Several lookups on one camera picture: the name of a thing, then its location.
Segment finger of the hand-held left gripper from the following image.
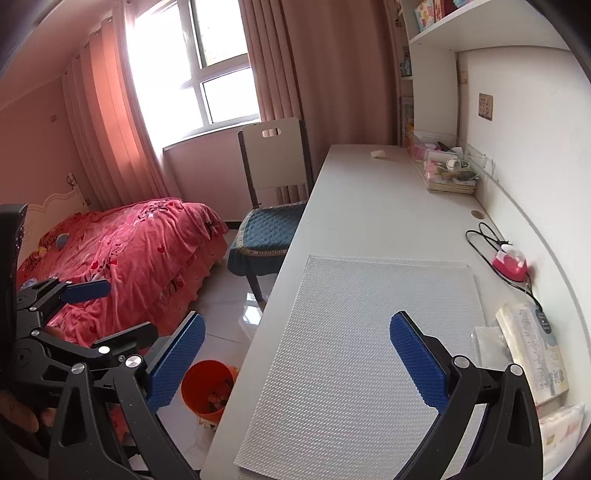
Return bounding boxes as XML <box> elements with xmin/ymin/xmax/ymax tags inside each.
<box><xmin>17</xmin><ymin>276</ymin><xmax>112</xmax><ymax>325</ymax></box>
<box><xmin>27</xmin><ymin>321</ymin><xmax>158</xmax><ymax>371</ymax></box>

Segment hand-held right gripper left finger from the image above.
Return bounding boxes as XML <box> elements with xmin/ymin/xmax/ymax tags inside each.
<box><xmin>48</xmin><ymin>312</ymin><xmax>206</xmax><ymax>480</ymax></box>

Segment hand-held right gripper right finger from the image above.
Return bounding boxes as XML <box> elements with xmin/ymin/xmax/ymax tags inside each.
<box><xmin>376</xmin><ymin>310</ymin><xmax>544</xmax><ymax>480</ymax></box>

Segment orange plastic bin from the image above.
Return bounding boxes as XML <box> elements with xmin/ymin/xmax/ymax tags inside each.
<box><xmin>180</xmin><ymin>359</ymin><xmax>240</xmax><ymax>422</ymax></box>

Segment person's left hand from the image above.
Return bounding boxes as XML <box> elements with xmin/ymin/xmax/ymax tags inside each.
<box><xmin>0</xmin><ymin>391</ymin><xmax>55</xmax><ymax>433</ymax></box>

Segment blue plush toy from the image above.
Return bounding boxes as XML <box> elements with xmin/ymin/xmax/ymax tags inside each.
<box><xmin>39</xmin><ymin>233</ymin><xmax>70</xmax><ymax>253</ymax></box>

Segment white bed headboard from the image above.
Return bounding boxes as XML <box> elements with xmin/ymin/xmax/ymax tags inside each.
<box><xmin>17</xmin><ymin>186</ymin><xmax>92</xmax><ymax>274</ymax></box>

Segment bed with red blanket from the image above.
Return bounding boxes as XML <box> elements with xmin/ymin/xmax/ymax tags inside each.
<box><xmin>17</xmin><ymin>199</ymin><xmax>230</xmax><ymax>348</ymax></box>

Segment white textured desk mat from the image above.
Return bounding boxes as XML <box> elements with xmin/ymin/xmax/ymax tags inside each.
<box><xmin>233</xmin><ymin>253</ymin><xmax>486</xmax><ymax>474</ymax></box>

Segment thick white book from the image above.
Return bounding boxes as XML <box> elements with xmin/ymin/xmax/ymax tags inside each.
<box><xmin>495</xmin><ymin>302</ymin><xmax>570</xmax><ymax>408</ymax></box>

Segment pink and white device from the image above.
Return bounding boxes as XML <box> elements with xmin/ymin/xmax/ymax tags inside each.
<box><xmin>491</xmin><ymin>244</ymin><xmax>530</xmax><ymax>282</ymax></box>

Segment blue quilted chair cushion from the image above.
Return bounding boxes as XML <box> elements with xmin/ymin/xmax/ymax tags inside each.
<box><xmin>226</xmin><ymin>201</ymin><xmax>308</xmax><ymax>278</ymax></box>

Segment pink and white tissue pack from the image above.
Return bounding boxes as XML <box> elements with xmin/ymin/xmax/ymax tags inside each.
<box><xmin>537</xmin><ymin>403</ymin><xmax>587</xmax><ymax>477</ymax></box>

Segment pink curtain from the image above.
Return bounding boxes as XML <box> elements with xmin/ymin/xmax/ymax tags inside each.
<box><xmin>237</xmin><ymin>0</ymin><xmax>403</xmax><ymax>186</ymax></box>
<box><xmin>61</xmin><ymin>13</ymin><xmax>175</xmax><ymax>216</ymax></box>

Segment stack of flat books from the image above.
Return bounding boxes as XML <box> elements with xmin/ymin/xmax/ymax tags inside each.
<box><xmin>421</xmin><ymin>174</ymin><xmax>478</xmax><ymax>195</ymax></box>

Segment clear plastic organizer box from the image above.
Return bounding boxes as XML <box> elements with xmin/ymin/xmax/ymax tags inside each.
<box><xmin>406</xmin><ymin>130</ymin><xmax>491</xmax><ymax>184</ymax></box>

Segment white and dark wooden chair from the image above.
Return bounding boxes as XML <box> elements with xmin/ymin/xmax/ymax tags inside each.
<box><xmin>237</xmin><ymin>117</ymin><xmax>315</xmax><ymax>304</ymax></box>

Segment window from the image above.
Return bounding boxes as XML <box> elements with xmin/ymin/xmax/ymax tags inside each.
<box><xmin>121</xmin><ymin>0</ymin><xmax>262</xmax><ymax>140</ymax></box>

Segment colourful books on shelf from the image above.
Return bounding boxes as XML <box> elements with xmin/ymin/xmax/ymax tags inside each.
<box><xmin>413</xmin><ymin>0</ymin><xmax>463</xmax><ymax>34</ymax></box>

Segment pink red charger with cable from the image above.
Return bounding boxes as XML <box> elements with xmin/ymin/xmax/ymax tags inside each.
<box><xmin>465</xmin><ymin>222</ymin><xmax>553</xmax><ymax>334</ymax></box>

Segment white wall shelf unit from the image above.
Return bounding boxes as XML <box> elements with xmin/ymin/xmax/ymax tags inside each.
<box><xmin>396</xmin><ymin>0</ymin><xmax>572</xmax><ymax>149</ymax></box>

